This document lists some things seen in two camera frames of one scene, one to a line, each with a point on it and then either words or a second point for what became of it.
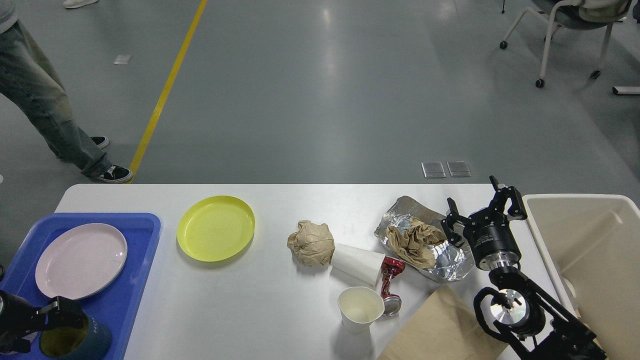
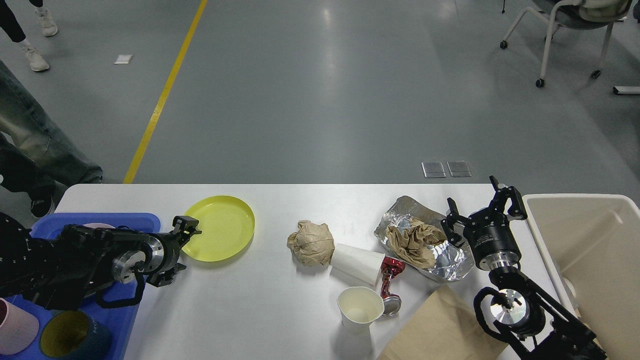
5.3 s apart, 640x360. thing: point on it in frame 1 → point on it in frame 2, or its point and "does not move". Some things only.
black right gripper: (491, 240) does not move
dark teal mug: (92, 341) does not move
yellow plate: (216, 229) does not move
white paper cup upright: (359, 307) does not move
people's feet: (78, 3) → (9, 24)
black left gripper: (18, 317) → (185, 227)
